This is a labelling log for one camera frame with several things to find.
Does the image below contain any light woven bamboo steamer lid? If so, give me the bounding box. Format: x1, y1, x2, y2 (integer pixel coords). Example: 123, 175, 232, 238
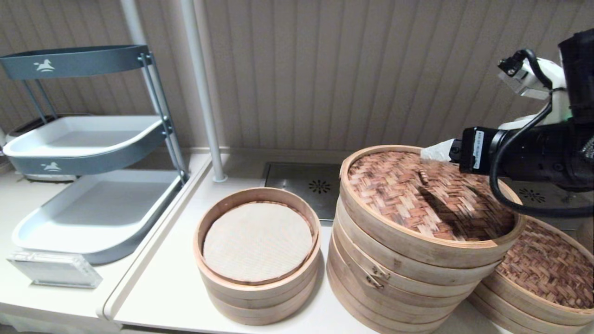
335, 145, 527, 284

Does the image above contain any dark woven bamboo steamer lid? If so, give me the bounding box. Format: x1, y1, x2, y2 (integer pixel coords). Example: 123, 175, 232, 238
472, 216, 594, 334

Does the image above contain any beige cloth steamer liner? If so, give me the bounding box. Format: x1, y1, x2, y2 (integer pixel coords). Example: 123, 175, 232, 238
202, 202, 314, 284

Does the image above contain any thick white pole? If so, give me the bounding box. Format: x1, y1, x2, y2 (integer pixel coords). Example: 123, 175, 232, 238
179, 0, 229, 183

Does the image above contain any thin white pole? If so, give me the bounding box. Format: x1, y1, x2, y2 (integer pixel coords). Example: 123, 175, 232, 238
118, 0, 161, 112

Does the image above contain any white-lined grey rack tray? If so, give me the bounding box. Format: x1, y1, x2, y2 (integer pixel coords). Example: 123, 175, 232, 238
12, 169, 184, 266
1, 115, 173, 176

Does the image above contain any clear acrylic warning sign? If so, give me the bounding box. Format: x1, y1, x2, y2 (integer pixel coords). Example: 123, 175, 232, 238
6, 250, 103, 289

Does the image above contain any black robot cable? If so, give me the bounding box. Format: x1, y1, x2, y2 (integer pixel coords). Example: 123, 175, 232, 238
489, 49, 594, 218

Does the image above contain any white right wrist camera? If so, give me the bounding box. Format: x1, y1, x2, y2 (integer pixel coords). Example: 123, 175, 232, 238
497, 49, 572, 130

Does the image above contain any dark grey tiered rack frame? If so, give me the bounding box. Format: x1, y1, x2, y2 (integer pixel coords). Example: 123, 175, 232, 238
0, 44, 190, 184

